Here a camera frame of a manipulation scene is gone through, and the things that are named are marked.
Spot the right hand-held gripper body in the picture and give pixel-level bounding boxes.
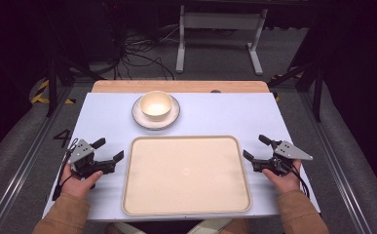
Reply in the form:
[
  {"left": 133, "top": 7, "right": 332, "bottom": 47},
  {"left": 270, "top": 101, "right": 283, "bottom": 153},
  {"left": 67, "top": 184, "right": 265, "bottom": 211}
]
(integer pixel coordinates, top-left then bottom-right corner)
[{"left": 253, "top": 139, "right": 315, "bottom": 177}]

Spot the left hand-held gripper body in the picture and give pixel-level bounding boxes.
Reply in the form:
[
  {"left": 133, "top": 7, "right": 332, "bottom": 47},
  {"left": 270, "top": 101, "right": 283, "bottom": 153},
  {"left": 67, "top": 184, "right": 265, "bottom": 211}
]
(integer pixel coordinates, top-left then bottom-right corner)
[{"left": 67, "top": 138, "right": 116, "bottom": 179}]

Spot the person's right hand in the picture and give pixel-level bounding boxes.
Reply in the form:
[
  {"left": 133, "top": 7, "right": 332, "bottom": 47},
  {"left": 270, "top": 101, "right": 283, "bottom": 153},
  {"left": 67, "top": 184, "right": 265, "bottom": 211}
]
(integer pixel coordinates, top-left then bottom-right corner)
[{"left": 261, "top": 159, "right": 303, "bottom": 196}]

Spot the person's left hand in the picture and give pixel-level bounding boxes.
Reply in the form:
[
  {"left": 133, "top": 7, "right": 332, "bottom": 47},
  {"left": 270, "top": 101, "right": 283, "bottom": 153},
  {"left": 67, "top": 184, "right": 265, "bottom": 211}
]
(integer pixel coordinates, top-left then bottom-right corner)
[{"left": 59, "top": 162, "right": 104, "bottom": 200}]

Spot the white plate with dark rim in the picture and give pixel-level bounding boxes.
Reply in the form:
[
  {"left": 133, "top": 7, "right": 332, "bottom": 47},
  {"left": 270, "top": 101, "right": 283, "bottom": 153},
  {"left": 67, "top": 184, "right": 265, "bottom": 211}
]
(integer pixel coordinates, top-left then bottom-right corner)
[{"left": 131, "top": 94, "right": 181, "bottom": 132}]

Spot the cream bowl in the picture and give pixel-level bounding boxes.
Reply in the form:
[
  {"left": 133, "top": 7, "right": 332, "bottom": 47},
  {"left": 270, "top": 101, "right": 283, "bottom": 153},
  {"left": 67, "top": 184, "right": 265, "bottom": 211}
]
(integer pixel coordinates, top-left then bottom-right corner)
[{"left": 139, "top": 90, "right": 173, "bottom": 123}]

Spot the beige rectangular tray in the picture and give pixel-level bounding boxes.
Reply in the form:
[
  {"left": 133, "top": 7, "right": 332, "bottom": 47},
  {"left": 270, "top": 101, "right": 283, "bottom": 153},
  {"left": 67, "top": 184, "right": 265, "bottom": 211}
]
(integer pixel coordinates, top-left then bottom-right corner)
[{"left": 121, "top": 135, "right": 252, "bottom": 216}]

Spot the yellow black floor tape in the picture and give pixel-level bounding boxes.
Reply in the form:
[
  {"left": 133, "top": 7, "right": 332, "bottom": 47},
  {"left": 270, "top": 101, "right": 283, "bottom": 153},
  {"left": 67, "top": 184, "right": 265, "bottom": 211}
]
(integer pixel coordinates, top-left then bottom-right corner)
[{"left": 30, "top": 79, "right": 77, "bottom": 105}]

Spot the black tripod stand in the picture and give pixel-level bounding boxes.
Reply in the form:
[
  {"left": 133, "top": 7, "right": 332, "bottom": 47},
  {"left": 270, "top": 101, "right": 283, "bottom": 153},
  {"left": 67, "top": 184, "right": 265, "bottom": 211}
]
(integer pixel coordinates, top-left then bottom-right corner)
[
  {"left": 39, "top": 3, "right": 107, "bottom": 119},
  {"left": 267, "top": 19, "right": 326, "bottom": 123}
]

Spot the white metal stand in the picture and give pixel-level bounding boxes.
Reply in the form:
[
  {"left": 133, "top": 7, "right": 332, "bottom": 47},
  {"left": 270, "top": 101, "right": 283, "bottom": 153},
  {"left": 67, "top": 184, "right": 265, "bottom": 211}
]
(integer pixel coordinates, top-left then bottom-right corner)
[{"left": 175, "top": 4, "right": 270, "bottom": 76}]

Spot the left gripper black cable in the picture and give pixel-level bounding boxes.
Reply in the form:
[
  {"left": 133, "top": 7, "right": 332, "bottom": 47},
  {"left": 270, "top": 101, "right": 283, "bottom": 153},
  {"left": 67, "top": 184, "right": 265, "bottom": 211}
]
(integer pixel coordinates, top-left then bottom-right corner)
[{"left": 52, "top": 137, "right": 80, "bottom": 202}]

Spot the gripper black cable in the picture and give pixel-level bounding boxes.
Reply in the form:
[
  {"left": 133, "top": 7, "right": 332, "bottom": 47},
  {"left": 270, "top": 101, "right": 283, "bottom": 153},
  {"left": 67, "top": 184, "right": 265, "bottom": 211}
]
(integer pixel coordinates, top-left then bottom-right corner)
[
  {"left": 273, "top": 152, "right": 311, "bottom": 199},
  {"left": 52, "top": 137, "right": 80, "bottom": 202}
]

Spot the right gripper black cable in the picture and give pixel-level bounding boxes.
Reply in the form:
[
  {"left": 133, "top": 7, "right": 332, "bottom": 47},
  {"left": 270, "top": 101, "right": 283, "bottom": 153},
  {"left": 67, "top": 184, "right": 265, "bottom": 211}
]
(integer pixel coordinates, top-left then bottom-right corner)
[{"left": 273, "top": 152, "right": 311, "bottom": 199}]

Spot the bundle of black floor cables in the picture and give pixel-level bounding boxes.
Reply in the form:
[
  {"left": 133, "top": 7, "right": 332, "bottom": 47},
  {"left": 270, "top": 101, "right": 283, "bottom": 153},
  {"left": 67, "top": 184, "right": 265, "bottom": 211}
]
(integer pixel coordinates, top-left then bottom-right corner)
[{"left": 111, "top": 25, "right": 180, "bottom": 81}]

